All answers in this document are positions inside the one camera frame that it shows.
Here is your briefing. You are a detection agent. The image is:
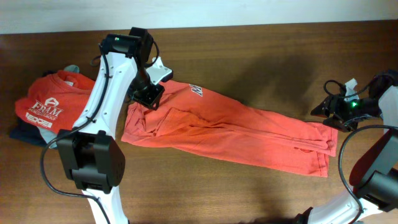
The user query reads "plain red t-shirt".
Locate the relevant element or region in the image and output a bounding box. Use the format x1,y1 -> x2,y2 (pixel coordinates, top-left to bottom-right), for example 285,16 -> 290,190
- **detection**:
121,81 -> 338,177

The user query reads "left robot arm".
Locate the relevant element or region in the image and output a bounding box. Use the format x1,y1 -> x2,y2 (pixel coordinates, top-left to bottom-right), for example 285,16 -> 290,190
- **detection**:
54,27 -> 173,223

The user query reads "folded red printed t-shirt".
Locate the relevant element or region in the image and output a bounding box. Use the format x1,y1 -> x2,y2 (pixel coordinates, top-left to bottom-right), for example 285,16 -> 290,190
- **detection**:
15,70 -> 95,133

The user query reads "folded navy blue t-shirt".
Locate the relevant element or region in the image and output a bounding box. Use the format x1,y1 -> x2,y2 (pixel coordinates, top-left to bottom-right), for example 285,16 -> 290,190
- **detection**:
9,117 -> 47,147

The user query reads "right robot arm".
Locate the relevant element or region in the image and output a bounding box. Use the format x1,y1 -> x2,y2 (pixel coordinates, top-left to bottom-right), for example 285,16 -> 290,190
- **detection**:
292,70 -> 397,224

